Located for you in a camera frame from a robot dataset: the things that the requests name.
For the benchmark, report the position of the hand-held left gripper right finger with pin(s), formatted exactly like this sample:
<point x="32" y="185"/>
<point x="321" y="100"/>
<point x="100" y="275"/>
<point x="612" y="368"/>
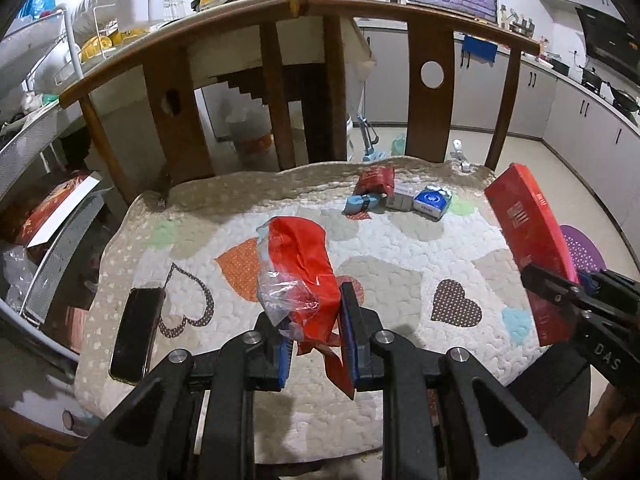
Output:
<point x="348" y="320"/>

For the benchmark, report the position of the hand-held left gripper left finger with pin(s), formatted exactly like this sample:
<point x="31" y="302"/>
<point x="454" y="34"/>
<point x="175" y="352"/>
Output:
<point x="285" y="365"/>

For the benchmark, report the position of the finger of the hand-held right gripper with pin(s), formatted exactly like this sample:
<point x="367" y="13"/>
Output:
<point x="607" y="282"/>
<point x="550" y="285"/>

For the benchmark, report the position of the purple perforated basket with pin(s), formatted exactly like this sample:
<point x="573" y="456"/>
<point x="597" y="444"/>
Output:
<point x="582" y="250"/>

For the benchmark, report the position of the long red box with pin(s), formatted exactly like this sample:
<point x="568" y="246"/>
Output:
<point x="530" y="230"/>

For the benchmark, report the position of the clear plastic wrapper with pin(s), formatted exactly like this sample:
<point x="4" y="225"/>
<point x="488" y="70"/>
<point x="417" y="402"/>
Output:
<point x="285" y="295"/>

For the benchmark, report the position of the red plastic bag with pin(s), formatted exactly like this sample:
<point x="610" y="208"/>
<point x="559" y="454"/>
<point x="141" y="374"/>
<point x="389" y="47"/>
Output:
<point x="305" y="260"/>

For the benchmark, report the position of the blue tape roll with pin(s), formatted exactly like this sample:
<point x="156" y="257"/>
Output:
<point x="357" y="204"/>

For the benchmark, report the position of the small white box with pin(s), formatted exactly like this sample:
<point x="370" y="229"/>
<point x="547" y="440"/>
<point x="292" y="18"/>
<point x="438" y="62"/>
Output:
<point x="400" y="202"/>

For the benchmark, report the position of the red packet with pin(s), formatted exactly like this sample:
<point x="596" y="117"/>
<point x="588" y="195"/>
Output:
<point x="375" y="180"/>

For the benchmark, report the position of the blue floral tissue pack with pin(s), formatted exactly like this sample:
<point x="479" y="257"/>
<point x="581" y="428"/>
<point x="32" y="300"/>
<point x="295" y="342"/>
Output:
<point x="432" y="202"/>

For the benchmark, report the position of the quilted heart-print chair cushion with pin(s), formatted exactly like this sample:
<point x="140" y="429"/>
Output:
<point x="400" y="270"/>

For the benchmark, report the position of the black phone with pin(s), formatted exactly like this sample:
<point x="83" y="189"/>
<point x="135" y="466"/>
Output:
<point x="136" y="335"/>

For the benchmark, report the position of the grey kitchen base cabinets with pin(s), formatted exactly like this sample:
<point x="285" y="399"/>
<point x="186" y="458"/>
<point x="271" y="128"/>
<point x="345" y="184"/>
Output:
<point x="565" y="110"/>

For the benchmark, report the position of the teal plastic bag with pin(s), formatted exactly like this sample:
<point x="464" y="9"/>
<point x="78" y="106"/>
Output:
<point x="398" y="146"/>

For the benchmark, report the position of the blue mop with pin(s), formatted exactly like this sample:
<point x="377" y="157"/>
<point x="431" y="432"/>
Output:
<point x="369" y="137"/>

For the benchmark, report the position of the black wok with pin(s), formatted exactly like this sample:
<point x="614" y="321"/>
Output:
<point x="625" y="97"/>

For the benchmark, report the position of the brown wooden chair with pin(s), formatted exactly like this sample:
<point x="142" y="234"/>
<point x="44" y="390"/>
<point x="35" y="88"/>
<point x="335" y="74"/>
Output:
<point x="425" y="125"/>

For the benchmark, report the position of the white plastic bucket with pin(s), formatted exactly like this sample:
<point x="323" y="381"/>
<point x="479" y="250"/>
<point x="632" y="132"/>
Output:
<point x="247" y="127"/>

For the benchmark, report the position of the blue hanging towel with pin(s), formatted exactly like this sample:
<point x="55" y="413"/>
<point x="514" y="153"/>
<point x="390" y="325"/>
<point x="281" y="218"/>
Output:
<point x="479" y="50"/>

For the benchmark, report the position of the black range hood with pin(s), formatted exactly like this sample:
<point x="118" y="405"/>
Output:
<point x="605" y="35"/>

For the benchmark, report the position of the metal spice rack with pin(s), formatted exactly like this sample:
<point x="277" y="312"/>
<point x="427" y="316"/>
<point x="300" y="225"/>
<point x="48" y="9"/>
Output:
<point x="520" y="22"/>

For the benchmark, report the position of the clear plastic bag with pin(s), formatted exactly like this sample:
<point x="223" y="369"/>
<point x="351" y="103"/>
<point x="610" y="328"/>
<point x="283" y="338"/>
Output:
<point x="17" y="275"/>

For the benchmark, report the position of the orange red carton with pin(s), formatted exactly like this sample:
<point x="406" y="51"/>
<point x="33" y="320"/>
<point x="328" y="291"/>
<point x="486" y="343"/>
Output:
<point x="50" y="205"/>

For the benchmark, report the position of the metal mesh shelf rack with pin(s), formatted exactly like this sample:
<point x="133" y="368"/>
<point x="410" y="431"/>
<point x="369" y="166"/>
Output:
<point x="30" y="155"/>

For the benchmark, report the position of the yellow bowl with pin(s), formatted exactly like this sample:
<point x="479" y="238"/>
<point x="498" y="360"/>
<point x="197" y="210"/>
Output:
<point x="95" y="47"/>

